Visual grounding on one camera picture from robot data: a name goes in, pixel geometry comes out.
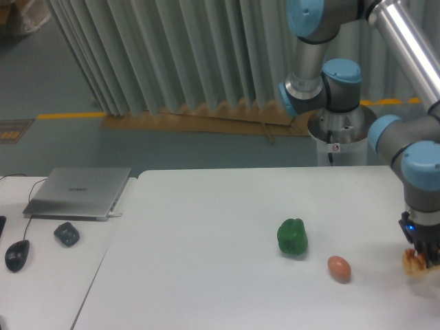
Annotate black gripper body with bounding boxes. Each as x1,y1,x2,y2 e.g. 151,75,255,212
398,211,439,246

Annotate toasted bread slice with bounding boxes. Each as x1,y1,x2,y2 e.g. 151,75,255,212
401,249,435,278

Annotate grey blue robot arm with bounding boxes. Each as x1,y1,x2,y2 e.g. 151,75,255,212
278,1,439,272

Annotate brown egg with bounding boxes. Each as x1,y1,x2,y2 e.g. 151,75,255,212
327,256,351,283

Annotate green bell pepper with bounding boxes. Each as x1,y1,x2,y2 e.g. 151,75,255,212
276,218,309,258

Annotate brown cardboard sheet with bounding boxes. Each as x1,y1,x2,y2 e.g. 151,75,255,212
100,99,315,143

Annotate grey folding curtain screen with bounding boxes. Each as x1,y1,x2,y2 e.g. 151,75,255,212
43,0,300,116

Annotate silver laptop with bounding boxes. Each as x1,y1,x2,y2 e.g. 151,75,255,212
23,167,131,221

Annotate black computer mouse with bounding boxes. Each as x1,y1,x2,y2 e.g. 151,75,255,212
5,239,30,273

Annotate cardboard boxes in corner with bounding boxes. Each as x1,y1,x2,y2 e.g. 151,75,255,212
1,0,51,36

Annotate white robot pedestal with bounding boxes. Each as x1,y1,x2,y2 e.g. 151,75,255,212
307,105,377,166

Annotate black mouse cable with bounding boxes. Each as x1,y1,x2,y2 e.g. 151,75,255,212
0,174,52,242

